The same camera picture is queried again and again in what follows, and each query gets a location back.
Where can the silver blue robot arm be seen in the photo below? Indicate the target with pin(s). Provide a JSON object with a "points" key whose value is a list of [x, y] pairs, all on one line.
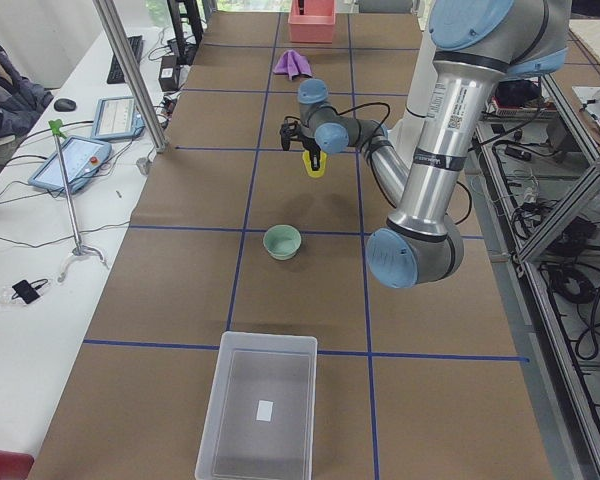
{"points": [[472, 46]]}

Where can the black computer mouse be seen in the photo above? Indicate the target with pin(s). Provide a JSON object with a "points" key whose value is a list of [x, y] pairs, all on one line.
{"points": [[64, 105]]}

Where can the aluminium frame rack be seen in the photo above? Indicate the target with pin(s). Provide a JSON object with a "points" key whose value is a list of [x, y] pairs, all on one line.
{"points": [[537, 174]]}

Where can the blue teach pendant far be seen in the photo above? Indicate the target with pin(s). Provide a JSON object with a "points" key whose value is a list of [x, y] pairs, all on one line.
{"points": [[117, 118]]}

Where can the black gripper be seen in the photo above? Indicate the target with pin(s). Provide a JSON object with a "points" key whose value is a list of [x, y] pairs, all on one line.
{"points": [[312, 148]]}

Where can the purple cloth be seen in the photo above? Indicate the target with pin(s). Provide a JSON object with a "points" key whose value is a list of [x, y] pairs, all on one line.
{"points": [[292, 64]]}

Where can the small metal cylinder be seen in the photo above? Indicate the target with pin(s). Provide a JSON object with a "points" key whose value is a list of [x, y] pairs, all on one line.
{"points": [[143, 165]]}

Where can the metal stand with green clip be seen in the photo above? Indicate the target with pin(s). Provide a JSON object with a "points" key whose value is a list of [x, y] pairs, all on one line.
{"points": [[81, 251]]}

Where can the green ceramic bowl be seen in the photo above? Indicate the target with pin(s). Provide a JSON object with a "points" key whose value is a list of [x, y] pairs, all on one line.
{"points": [[282, 241]]}

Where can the person in blue jacket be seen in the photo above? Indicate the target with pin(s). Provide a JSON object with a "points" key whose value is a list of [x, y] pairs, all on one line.
{"points": [[22, 102]]}

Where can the black power adapter box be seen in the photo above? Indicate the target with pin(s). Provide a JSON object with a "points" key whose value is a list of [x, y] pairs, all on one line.
{"points": [[169, 74]]}

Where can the blue teach pendant near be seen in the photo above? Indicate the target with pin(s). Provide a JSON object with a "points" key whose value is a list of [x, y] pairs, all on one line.
{"points": [[83, 158]]}

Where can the small black device with cable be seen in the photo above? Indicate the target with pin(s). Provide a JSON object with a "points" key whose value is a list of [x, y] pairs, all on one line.
{"points": [[28, 292]]}

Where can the pink plastic bin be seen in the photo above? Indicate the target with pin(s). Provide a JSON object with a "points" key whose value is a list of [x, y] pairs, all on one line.
{"points": [[312, 21]]}

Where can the blue teach pendant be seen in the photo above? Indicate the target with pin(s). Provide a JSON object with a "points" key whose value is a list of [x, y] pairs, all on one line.
{"points": [[117, 118], [83, 158]]}

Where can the red object at corner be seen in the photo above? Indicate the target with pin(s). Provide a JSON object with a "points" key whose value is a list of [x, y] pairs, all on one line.
{"points": [[15, 465]]}

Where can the white label in box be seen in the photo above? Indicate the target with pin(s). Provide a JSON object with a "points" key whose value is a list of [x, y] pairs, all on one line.
{"points": [[264, 410]]}

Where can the clear plastic storage box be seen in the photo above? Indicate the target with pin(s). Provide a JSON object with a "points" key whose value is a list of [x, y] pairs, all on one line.
{"points": [[252, 367]]}

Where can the yellow plastic cup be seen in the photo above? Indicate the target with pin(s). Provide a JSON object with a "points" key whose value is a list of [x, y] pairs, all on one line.
{"points": [[314, 163]]}

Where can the aluminium frame post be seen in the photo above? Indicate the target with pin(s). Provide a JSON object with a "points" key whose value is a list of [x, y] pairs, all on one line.
{"points": [[121, 48]]}

